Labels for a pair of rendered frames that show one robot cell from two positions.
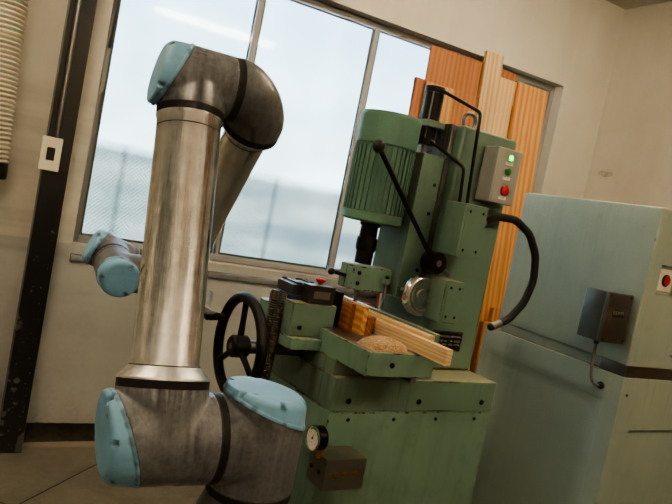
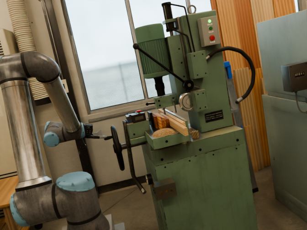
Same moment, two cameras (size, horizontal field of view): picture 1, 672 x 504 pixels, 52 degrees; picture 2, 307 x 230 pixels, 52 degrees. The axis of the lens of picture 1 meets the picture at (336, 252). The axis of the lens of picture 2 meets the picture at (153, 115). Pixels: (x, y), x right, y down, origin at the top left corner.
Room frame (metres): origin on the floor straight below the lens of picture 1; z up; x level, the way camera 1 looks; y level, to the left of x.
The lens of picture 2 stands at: (0.14, -0.79, 1.33)
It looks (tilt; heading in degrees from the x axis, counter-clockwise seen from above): 11 degrees down; 23
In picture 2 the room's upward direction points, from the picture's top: 11 degrees counter-clockwise
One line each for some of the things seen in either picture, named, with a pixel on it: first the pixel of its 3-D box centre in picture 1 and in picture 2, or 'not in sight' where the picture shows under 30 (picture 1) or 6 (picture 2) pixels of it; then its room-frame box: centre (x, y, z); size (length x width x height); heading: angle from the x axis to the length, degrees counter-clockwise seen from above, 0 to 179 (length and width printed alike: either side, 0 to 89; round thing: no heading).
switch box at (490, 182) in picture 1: (498, 176); (209, 31); (2.03, -0.43, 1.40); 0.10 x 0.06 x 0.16; 123
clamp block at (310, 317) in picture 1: (300, 314); (137, 127); (1.84, 0.06, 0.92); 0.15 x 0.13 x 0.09; 33
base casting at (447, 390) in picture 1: (374, 371); (188, 138); (2.04, -0.18, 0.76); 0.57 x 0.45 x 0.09; 123
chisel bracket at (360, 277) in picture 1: (365, 280); (166, 101); (1.98, -0.10, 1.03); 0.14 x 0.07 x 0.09; 123
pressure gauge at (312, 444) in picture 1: (317, 441); (150, 180); (1.64, -0.05, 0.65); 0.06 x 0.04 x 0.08; 33
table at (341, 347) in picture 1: (323, 332); (152, 131); (1.89, -0.01, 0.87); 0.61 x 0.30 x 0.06; 33
